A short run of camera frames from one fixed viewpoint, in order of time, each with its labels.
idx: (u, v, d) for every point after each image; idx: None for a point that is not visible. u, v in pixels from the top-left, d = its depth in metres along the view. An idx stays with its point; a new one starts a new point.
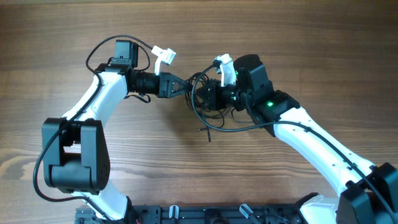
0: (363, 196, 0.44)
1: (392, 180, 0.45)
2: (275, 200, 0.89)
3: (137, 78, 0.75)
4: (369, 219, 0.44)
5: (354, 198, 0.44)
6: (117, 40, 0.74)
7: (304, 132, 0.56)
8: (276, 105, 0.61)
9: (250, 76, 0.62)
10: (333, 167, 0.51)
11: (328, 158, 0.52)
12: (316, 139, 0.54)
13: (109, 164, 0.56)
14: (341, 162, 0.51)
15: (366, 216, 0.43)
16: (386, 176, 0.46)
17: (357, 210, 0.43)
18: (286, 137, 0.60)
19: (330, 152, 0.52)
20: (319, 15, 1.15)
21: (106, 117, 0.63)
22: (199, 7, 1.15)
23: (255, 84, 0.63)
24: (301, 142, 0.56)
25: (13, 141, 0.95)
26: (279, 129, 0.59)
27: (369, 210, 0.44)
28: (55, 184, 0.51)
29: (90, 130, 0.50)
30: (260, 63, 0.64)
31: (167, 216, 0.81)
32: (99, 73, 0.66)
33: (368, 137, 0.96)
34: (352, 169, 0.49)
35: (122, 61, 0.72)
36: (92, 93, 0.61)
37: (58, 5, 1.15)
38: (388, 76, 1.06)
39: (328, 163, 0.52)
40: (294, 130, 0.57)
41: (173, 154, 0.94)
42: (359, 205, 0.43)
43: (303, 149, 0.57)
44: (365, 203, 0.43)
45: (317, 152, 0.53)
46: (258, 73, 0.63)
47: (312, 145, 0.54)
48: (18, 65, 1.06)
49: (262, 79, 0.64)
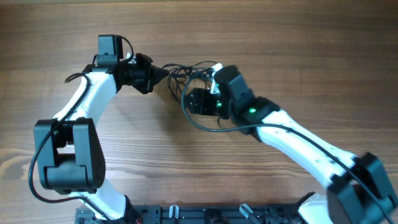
0: (349, 189, 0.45)
1: (374, 168, 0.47)
2: (275, 200, 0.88)
3: (127, 69, 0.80)
4: (356, 208, 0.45)
5: (339, 190, 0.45)
6: (98, 35, 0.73)
7: (286, 134, 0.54)
8: (257, 111, 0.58)
9: (229, 87, 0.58)
10: (316, 163, 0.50)
11: (310, 155, 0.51)
12: (298, 137, 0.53)
13: (104, 162, 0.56)
14: (323, 156, 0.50)
15: (353, 206, 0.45)
16: (369, 166, 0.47)
17: (343, 201, 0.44)
18: (272, 141, 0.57)
19: (313, 149, 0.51)
20: (319, 15, 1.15)
21: (96, 116, 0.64)
22: (199, 7, 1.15)
23: (236, 94, 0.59)
24: (285, 144, 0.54)
25: (13, 142, 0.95)
26: (262, 132, 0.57)
27: (354, 201, 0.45)
28: (51, 186, 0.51)
29: (82, 129, 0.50)
30: (238, 73, 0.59)
31: (167, 216, 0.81)
32: (86, 74, 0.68)
33: (368, 137, 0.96)
34: (335, 162, 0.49)
35: (108, 58, 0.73)
36: (81, 93, 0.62)
37: (58, 5, 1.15)
38: (388, 76, 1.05)
39: (310, 159, 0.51)
40: (277, 132, 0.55)
41: (173, 153, 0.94)
42: (344, 196, 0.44)
43: (286, 150, 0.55)
44: (349, 193, 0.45)
45: (300, 150, 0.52)
46: (237, 83, 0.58)
47: (295, 145, 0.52)
48: (18, 65, 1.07)
49: (242, 87, 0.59)
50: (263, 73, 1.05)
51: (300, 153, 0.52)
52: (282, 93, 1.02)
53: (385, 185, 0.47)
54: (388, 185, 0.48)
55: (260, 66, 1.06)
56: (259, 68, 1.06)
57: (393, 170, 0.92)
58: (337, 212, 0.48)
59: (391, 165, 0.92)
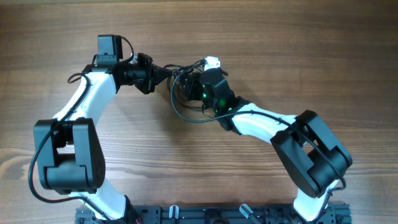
0: (288, 138, 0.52)
1: (313, 121, 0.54)
2: (275, 200, 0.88)
3: (127, 68, 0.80)
4: (300, 158, 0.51)
5: (280, 140, 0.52)
6: (98, 35, 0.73)
7: (250, 116, 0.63)
8: (234, 108, 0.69)
9: (214, 89, 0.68)
10: (268, 129, 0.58)
11: (263, 124, 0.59)
12: (259, 116, 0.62)
13: (103, 162, 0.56)
14: (273, 122, 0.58)
15: (294, 154, 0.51)
16: (308, 120, 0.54)
17: (284, 148, 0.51)
18: (243, 127, 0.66)
19: (267, 119, 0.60)
20: (319, 15, 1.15)
21: (96, 116, 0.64)
22: (199, 7, 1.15)
23: (220, 96, 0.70)
24: (249, 124, 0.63)
25: (13, 142, 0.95)
26: (236, 122, 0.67)
27: (296, 149, 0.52)
28: (51, 186, 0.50)
29: (82, 129, 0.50)
30: (223, 78, 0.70)
31: (167, 216, 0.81)
32: (86, 74, 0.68)
33: (368, 137, 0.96)
34: (280, 123, 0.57)
35: (108, 58, 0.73)
36: (81, 93, 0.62)
37: (58, 5, 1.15)
38: (388, 76, 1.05)
39: (264, 127, 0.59)
40: (244, 117, 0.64)
41: (173, 154, 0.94)
42: (284, 144, 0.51)
43: (253, 130, 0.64)
44: (290, 143, 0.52)
45: (257, 124, 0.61)
46: (221, 87, 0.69)
47: (255, 122, 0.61)
48: (18, 65, 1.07)
49: (225, 90, 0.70)
50: (263, 73, 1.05)
51: (257, 125, 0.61)
52: (282, 93, 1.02)
53: (329, 139, 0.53)
54: (333, 137, 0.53)
55: (260, 66, 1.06)
56: (259, 68, 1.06)
57: (392, 170, 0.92)
58: (288, 165, 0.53)
59: (391, 165, 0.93)
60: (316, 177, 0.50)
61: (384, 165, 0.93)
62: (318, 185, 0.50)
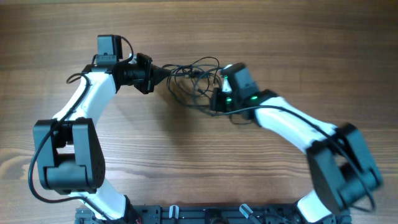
0: (326, 151, 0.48)
1: (352, 136, 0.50)
2: (275, 200, 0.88)
3: (127, 69, 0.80)
4: (333, 173, 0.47)
5: (318, 152, 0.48)
6: (98, 35, 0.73)
7: (277, 112, 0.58)
8: (259, 98, 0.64)
9: (235, 76, 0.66)
10: (300, 133, 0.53)
11: (295, 126, 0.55)
12: (288, 115, 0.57)
13: (103, 162, 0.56)
14: (308, 127, 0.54)
15: (330, 168, 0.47)
16: (348, 134, 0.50)
17: (320, 162, 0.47)
18: (267, 122, 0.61)
19: (298, 121, 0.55)
20: (319, 15, 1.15)
21: (96, 116, 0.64)
22: (199, 7, 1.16)
23: (240, 84, 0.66)
24: (276, 121, 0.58)
25: (13, 142, 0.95)
26: (260, 116, 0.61)
27: (331, 162, 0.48)
28: (50, 186, 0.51)
29: (81, 129, 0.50)
30: (244, 66, 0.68)
31: (167, 216, 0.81)
32: (86, 74, 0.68)
33: (368, 137, 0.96)
34: (317, 131, 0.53)
35: (107, 58, 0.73)
36: (80, 93, 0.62)
37: (58, 5, 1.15)
38: (388, 76, 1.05)
39: (296, 130, 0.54)
40: (270, 112, 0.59)
41: (172, 154, 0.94)
42: (321, 157, 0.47)
43: (280, 129, 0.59)
44: (327, 157, 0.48)
45: (288, 124, 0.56)
46: (242, 74, 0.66)
47: (284, 121, 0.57)
48: (18, 65, 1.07)
49: (246, 79, 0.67)
50: (263, 73, 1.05)
51: (286, 126, 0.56)
52: (282, 93, 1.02)
53: (365, 157, 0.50)
54: (369, 156, 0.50)
55: (260, 66, 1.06)
56: (259, 68, 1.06)
57: (393, 170, 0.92)
58: (318, 178, 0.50)
59: (391, 165, 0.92)
60: (345, 196, 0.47)
61: (383, 165, 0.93)
62: (344, 202, 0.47)
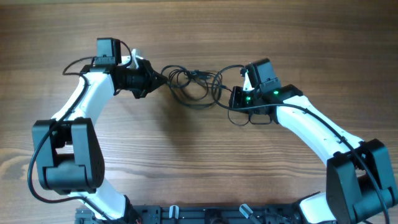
0: (349, 165, 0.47)
1: (378, 153, 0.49)
2: (275, 200, 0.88)
3: (127, 74, 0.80)
4: (351, 188, 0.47)
5: (339, 165, 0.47)
6: (97, 38, 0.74)
7: (301, 114, 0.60)
8: (282, 94, 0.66)
9: (257, 70, 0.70)
10: (323, 140, 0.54)
11: (319, 133, 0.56)
12: (311, 119, 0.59)
13: (102, 162, 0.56)
14: (333, 136, 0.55)
15: (349, 183, 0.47)
16: (374, 151, 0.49)
17: (341, 175, 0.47)
18: (287, 120, 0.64)
19: (323, 129, 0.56)
20: (319, 15, 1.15)
21: (94, 116, 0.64)
22: (199, 7, 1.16)
23: (263, 78, 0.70)
24: (298, 122, 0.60)
25: (13, 142, 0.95)
26: (280, 112, 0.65)
27: (353, 178, 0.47)
28: (50, 186, 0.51)
29: (81, 129, 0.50)
30: (267, 61, 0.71)
31: (167, 216, 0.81)
32: (84, 74, 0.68)
33: (368, 137, 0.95)
34: (341, 143, 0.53)
35: (106, 60, 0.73)
36: (79, 93, 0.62)
37: (58, 5, 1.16)
38: (388, 76, 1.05)
39: (319, 137, 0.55)
40: (293, 112, 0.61)
41: (172, 153, 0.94)
42: (342, 170, 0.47)
43: (300, 130, 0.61)
44: (349, 171, 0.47)
45: (310, 129, 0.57)
46: (265, 68, 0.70)
47: (308, 125, 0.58)
48: (18, 65, 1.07)
49: (268, 73, 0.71)
50: None
51: (311, 132, 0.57)
52: None
53: (388, 175, 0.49)
54: (391, 175, 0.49)
55: None
56: None
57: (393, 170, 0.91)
58: (333, 190, 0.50)
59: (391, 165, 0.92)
60: (358, 210, 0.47)
61: None
62: (357, 216, 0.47)
